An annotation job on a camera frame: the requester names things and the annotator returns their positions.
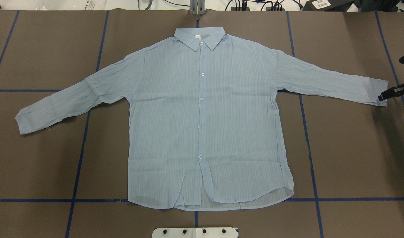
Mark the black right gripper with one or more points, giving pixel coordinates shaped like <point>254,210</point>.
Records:
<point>397,90</point>

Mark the light blue button-up shirt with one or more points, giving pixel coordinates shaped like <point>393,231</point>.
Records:
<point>204,126</point>

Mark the clear plastic bag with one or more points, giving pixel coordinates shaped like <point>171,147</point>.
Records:
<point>70,5</point>

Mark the grey aluminium frame post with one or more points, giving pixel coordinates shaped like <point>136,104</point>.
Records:
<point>197,7</point>

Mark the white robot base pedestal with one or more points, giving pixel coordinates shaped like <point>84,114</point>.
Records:
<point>196,232</point>

